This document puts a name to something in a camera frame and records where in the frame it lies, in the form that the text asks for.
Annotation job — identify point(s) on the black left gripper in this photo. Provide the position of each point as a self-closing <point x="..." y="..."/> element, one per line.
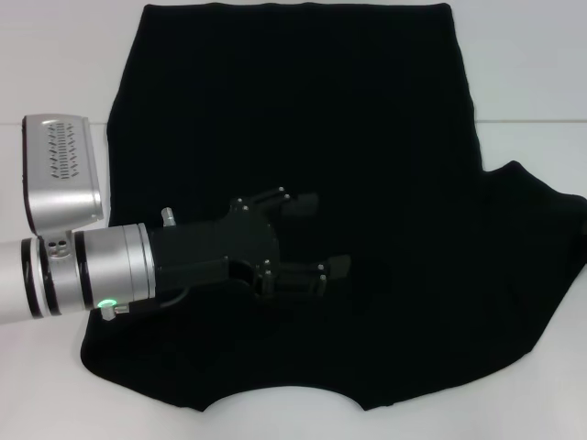
<point x="215" y="252"/>

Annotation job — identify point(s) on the black t-shirt with white print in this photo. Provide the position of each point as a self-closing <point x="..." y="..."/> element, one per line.
<point x="367" y="114"/>

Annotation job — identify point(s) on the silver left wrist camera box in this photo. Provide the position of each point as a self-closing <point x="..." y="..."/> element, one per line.
<point x="64" y="179"/>

